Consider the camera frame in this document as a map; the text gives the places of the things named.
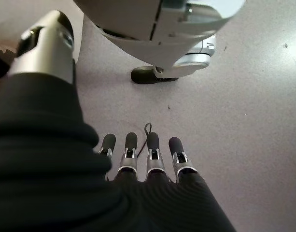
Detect black silver robot left hand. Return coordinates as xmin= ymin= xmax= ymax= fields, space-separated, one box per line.
xmin=0 ymin=9 xmax=237 ymax=232

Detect black robot foot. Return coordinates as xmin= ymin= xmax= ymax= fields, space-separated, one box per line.
xmin=130 ymin=65 xmax=180 ymax=85

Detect thin dark cord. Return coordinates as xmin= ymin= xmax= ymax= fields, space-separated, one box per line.
xmin=137 ymin=122 xmax=154 ymax=159

